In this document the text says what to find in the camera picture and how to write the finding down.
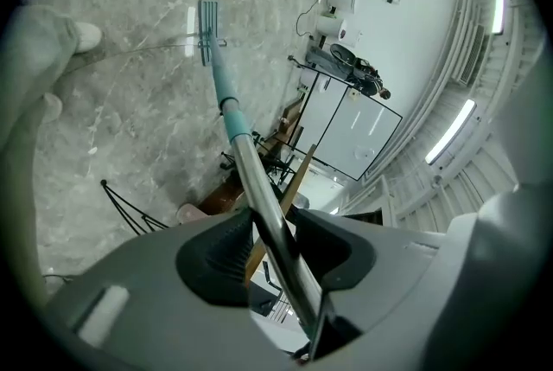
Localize white board black frame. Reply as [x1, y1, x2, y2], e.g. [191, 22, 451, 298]
[296, 69, 404, 182]

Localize teal mop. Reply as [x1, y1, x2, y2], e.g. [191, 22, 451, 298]
[196, 0, 329, 336]

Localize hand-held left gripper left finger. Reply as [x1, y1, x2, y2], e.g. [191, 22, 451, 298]
[45, 208, 290, 371]

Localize wooden stand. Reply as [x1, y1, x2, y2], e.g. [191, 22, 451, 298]
[276, 94, 306, 145]

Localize curved wooden table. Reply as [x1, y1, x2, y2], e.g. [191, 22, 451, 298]
[198, 144, 317, 288]

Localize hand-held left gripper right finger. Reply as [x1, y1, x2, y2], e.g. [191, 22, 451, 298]
[288, 208, 446, 361]

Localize black hairpin table leg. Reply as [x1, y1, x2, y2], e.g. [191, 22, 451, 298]
[99, 178, 170, 237]
[219, 130, 300, 189]

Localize pale green trousers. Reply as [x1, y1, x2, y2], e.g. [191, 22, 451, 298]
[0, 3, 81, 310]

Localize ceiling light strip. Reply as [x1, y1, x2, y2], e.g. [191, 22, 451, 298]
[491, 0, 505, 35]
[424, 99, 477, 165]

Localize white ceiling air vent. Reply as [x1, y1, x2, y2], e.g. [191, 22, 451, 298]
[457, 25, 487, 85]

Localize thin grey cable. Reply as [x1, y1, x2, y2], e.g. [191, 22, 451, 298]
[296, 0, 323, 38]

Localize white shoe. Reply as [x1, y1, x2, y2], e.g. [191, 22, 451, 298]
[41, 92, 65, 124]
[73, 21, 104, 54]

